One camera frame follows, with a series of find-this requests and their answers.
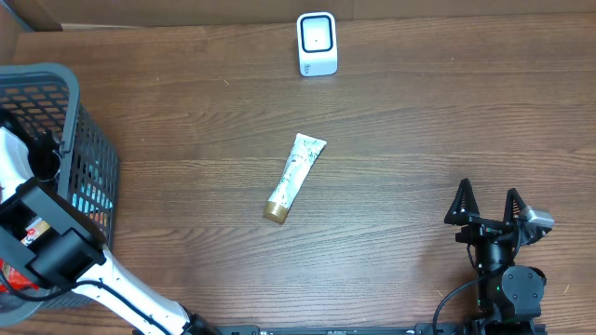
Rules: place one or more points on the white cream tube gold cap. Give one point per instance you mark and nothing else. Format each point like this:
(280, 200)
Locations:
(303, 155)

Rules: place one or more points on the orange spaghetti pack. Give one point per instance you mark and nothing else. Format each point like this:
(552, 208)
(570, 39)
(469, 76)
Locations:
(16, 280)

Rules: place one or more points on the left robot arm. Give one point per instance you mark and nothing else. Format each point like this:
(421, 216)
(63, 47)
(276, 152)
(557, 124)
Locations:
(57, 247)

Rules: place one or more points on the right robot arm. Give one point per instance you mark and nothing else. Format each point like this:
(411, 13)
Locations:
(508, 295)

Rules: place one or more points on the grey plastic basket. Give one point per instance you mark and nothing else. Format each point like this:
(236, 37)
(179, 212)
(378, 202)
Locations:
(59, 187)

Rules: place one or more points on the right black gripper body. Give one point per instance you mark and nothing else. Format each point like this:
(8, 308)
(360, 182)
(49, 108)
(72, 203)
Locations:
(478, 231)

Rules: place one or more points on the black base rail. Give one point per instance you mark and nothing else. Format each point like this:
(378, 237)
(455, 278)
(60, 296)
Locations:
(418, 329)

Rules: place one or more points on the teal wet wipes pack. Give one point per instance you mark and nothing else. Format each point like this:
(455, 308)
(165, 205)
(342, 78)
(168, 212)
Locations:
(91, 194)

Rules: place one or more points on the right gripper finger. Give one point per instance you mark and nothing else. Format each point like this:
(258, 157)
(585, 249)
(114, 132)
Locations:
(514, 206)
(464, 207)

